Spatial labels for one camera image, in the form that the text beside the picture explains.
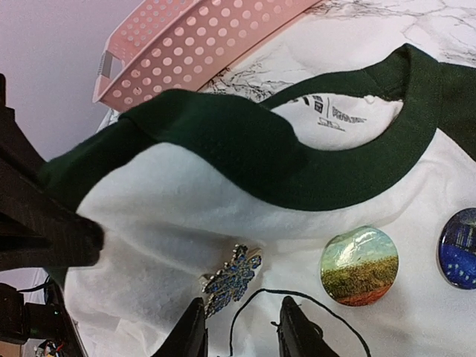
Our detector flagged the round blue picture badge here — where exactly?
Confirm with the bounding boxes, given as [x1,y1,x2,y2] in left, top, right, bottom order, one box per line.
[438,208,476,290]

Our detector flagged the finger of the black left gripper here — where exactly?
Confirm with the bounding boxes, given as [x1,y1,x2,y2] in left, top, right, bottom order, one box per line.
[1,77,103,271]

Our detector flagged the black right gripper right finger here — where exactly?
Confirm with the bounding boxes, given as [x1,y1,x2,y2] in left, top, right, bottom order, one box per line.
[277,296,339,357]

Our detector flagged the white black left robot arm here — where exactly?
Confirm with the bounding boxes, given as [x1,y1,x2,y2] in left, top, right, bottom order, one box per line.
[1,78,103,356]

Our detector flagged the round landscape picture badge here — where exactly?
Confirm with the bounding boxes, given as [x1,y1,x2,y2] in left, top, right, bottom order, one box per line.
[320,226,399,307]

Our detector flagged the white and green t-shirt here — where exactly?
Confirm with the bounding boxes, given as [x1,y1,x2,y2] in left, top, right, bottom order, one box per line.
[39,44,475,356]

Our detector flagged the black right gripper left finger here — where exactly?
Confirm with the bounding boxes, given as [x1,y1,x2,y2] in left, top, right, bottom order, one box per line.
[154,297,208,357]

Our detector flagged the pink plastic perforated basket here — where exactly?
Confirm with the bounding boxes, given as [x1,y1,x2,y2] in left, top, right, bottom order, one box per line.
[92,0,315,112]

